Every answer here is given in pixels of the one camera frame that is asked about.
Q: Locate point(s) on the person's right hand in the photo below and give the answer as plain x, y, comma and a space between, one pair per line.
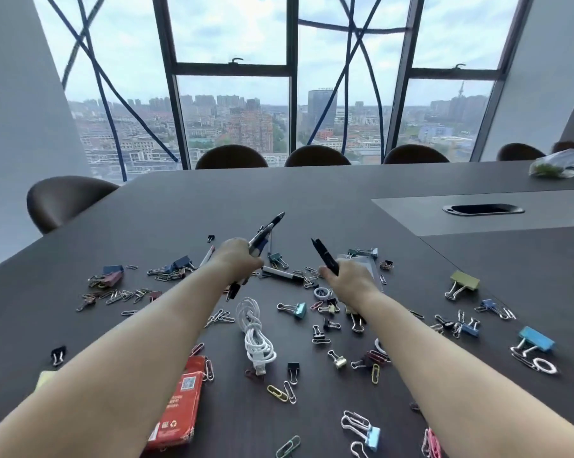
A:
353, 283

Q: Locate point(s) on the person's left hand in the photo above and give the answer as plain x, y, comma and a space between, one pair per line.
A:
237, 259

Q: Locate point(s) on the person's left fingers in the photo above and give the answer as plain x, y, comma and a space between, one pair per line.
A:
256, 264

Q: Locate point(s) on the person's right fingers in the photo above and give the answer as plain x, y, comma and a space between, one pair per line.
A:
329, 277

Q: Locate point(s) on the silver blue pen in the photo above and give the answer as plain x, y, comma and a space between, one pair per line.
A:
260, 242

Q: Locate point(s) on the dark blue pen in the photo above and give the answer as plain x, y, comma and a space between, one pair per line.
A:
273, 223

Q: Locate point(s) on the person's left forearm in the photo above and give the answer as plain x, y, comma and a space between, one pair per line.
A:
124, 357

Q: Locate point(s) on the person's right forearm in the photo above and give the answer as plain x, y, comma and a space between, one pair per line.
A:
458, 376

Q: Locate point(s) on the small green binder clip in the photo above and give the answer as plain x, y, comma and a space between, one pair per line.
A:
276, 258

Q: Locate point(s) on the white black marker pen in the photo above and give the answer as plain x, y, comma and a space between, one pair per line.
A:
282, 274

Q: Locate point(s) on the clear plastic box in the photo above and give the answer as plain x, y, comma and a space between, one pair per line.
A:
370, 265

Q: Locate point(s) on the teal binder clip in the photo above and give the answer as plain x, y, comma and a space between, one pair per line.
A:
300, 310

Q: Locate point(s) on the grey blue binder clip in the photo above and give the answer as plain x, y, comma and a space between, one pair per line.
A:
373, 253

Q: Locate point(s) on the small brown binder clip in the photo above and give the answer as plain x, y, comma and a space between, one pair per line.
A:
387, 265

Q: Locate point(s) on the navy binder clip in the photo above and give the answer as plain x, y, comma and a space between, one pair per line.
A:
182, 262

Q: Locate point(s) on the gold binder clip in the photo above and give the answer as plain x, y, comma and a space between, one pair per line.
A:
340, 361

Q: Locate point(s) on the dark red binder clip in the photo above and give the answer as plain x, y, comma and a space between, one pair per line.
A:
376, 357

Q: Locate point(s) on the brown chair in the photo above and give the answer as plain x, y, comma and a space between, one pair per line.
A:
232, 158
520, 152
415, 154
318, 156
62, 200

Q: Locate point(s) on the large green binder clip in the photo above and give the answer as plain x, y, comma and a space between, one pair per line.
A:
465, 280

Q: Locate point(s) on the mauve binder clip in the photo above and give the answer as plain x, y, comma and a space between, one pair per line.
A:
111, 279

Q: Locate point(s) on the small blue binder clip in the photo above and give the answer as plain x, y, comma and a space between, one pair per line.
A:
470, 330
488, 304

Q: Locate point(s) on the light blue binder clip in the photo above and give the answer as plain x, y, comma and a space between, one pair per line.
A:
372, 436

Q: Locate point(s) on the red packet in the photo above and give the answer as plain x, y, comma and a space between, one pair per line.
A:
177, 410

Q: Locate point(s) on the scattered coloured paper clips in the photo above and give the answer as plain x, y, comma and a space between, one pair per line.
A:
431, 443

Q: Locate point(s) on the large blue binder clip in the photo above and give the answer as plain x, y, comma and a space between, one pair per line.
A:
537, 338

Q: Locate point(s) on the yellow sticky note pad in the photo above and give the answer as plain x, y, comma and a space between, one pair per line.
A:
44, 378

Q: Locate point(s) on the clear plastic bag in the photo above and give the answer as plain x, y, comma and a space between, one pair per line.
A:
558, 165

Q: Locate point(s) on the dark window frame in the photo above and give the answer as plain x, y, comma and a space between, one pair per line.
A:
232, 69

